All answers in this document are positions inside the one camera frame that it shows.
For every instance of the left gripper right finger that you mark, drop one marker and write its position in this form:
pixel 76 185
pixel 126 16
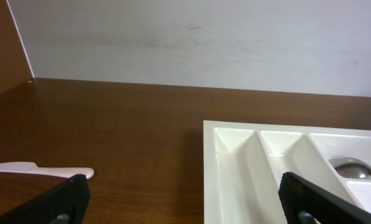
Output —
pixel 305 202

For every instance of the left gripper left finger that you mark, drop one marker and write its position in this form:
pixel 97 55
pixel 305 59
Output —
pixel 66 202

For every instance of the large steel spoon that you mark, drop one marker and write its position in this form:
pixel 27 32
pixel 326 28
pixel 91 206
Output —
pixel 351 168

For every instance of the pink plastic knife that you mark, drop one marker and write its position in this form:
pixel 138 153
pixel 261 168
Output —
pixel 33 168

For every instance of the white plastic cutlery tray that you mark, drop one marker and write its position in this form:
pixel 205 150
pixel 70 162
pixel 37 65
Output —
pixel 244 164

